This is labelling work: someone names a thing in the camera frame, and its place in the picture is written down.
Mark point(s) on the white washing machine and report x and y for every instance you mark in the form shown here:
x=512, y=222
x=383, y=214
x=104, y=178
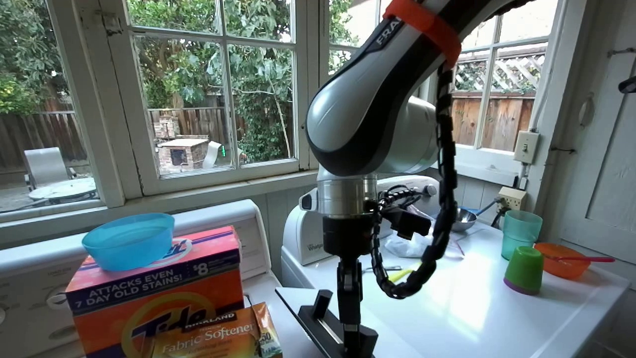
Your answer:
x=464, y=311

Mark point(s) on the orange fabric softener box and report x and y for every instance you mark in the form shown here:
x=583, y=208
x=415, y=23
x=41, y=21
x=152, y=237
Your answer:
x=248, y=333

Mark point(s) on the blue plastic bowl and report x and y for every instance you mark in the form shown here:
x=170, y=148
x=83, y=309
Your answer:
x=132, y=241

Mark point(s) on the orange plastic bowl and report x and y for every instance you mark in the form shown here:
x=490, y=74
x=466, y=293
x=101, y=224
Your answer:
x=566, y=261

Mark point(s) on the yellow plastic knife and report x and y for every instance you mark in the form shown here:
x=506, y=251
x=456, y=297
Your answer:
x=397, y=277

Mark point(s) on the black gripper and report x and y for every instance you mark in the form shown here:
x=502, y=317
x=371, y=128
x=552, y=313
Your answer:
x=361, y=235

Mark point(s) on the teal plastic cup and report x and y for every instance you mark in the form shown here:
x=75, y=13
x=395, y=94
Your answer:
x=520, y=230

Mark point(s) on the green plastic cup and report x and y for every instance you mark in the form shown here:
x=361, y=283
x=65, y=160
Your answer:
x=526, y=271

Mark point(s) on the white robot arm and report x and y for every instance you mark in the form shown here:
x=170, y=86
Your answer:
x=389, y=112

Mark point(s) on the red detergent box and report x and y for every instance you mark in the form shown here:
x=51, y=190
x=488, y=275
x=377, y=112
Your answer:
x=118, y=313

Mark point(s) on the metal spoon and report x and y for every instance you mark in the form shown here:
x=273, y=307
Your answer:
x=466, y=218

